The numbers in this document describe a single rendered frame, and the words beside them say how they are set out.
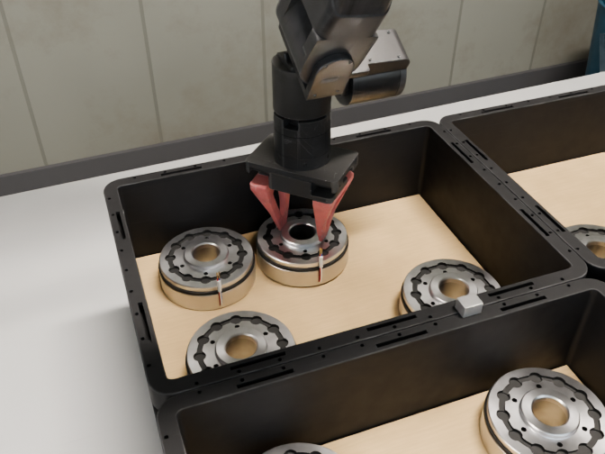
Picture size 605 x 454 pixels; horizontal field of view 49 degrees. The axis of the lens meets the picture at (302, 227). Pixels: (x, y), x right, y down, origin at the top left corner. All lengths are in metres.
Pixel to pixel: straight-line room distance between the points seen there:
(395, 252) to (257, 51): 1.70
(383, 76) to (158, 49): 1.71
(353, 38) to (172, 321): 0.34
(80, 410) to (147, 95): 1.67
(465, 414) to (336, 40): 0.34
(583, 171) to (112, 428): 0.68
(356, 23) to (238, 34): 1.84
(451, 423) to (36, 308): 0.57
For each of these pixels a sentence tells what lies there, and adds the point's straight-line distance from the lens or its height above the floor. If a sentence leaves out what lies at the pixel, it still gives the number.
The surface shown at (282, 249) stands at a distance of 0.72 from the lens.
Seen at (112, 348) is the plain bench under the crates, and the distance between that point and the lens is 0.87.
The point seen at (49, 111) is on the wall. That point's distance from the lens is 2.35.
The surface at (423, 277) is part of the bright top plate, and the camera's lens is 0.70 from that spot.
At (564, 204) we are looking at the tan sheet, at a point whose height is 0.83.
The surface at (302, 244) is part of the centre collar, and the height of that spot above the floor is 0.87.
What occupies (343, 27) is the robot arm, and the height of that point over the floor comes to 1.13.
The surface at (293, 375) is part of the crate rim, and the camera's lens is 0.52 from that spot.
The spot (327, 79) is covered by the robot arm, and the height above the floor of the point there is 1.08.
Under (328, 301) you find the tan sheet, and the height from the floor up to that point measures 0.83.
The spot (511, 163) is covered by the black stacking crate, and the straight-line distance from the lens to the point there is 0.94.
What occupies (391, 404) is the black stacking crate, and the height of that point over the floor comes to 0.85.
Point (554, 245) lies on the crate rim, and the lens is 0.67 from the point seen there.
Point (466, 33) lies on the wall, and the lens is 2.80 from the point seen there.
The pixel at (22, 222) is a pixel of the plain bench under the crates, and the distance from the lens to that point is 1.11.
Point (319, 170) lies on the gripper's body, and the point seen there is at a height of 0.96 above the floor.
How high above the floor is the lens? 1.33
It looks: 39 degrees down
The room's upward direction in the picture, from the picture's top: straight up
